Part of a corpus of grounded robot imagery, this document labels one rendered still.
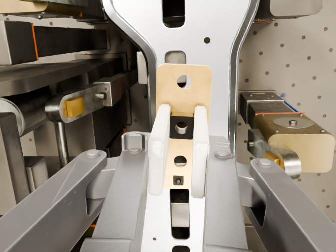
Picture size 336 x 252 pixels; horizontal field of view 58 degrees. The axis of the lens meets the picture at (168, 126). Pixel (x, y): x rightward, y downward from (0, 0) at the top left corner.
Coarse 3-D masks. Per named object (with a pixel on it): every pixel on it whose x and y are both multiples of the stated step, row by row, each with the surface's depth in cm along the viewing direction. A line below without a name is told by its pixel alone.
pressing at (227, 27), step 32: (128, 0) 43; (160, 0) 43; (192, 0) 42; (224, 0) 42; (256, 0) 42; (128, 32) 44; (160, 32) 44; (192, 32) 44; (224, 32) 43; (160, 64) 45; (224, 64) 44; (224, 96) 46; (224, 128) 47; (160, 224) 53; (192, 224) 53
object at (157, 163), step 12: (168, 108) 20; (156, 120) 18; (168, 120) 19; (156, 132) 16; (168, 132) 20; (156, 144) 14; (168, 144) 20; (156, 156) 15; (156, 168) 15; (156, 180) 15; (156, 192) 15
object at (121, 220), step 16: (128, 144) 14; (144, 144) 14; (128, 160) 13; (144, 160) 13; (128, 176) 12; (144, 176) 12; (112, 192) 11; (128, 192) 11; (144, 192) 13; (112, 208) 10; (128, 208) 10; (144, 208) 13; (96, 224) 9; (112, 224) 9; (128, 224) 9; (96, 240) 8; (112, 240) 8; (128, 240) 8
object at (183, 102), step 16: (176, 64) 20; (192, 64) 20; (160, 80) 21; (176, 80) 21; (192, 80) 21; (208, 80) 21; (160, 96) 21; (176, 96) 21; (192, 96) 21; (208, 96) 21; (176, 112) 21; (192, 112) 21; (208, 112) 21; (176, 128) 22; (192, 128) 21; (176, 144) 22; (192, 144) 22
